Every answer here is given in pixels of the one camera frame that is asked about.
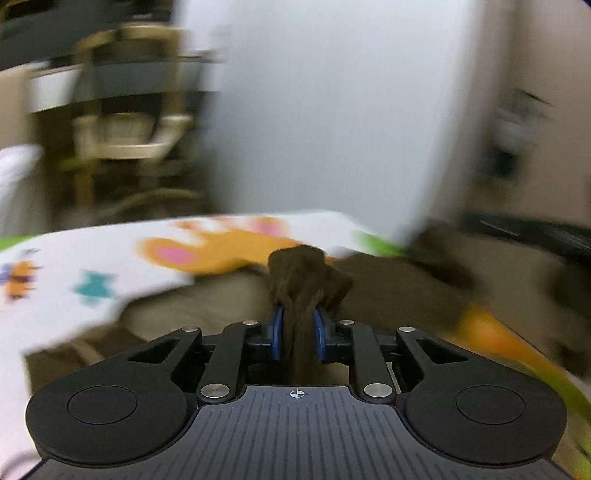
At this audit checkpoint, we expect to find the white bedding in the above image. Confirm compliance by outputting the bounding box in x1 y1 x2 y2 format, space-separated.
0 144 47 237

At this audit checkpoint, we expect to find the beige bed headboard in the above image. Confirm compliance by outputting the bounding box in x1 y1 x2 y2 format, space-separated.
0 65 31 151

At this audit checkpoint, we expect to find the brown garment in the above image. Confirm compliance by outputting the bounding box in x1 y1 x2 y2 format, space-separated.
25 220 573 386

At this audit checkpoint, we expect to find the cartoon printed play mat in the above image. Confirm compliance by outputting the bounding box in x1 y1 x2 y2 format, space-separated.
0 210 591 480

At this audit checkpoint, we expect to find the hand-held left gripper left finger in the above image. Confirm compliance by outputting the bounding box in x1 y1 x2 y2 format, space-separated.
127 305 284 406

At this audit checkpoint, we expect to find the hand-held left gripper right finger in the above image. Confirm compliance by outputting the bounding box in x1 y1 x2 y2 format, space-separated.
313 308 468 406

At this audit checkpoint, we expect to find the beige office chair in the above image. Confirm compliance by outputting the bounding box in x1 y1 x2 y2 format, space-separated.
60 23 208 217

